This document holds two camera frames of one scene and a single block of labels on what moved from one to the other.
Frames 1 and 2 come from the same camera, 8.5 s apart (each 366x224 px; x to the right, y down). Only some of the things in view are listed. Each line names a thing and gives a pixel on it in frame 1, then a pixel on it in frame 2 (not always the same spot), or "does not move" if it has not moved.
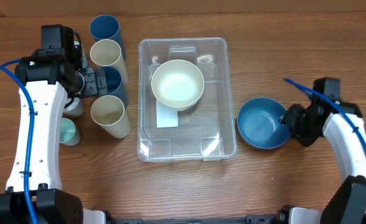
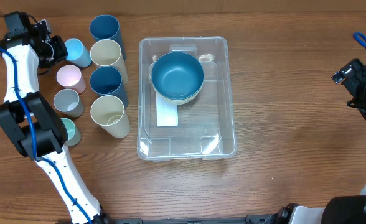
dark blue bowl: x=259 y=124 to x=177 y=75
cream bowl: x=185 y=108 to x=178 y=101
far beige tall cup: x=107 y=53 does not move
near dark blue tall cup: x=115 y=86 does not move
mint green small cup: x=69 y=134 does not move
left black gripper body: x=89 y=88 to x=48 y=55
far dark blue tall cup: x=106 y=27 does not move
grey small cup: x=75 y=109 does not move
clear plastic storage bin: x=205 y=132 does not move
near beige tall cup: x=109 y=112 does not move
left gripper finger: x=101 y=81 to x=60 y=50
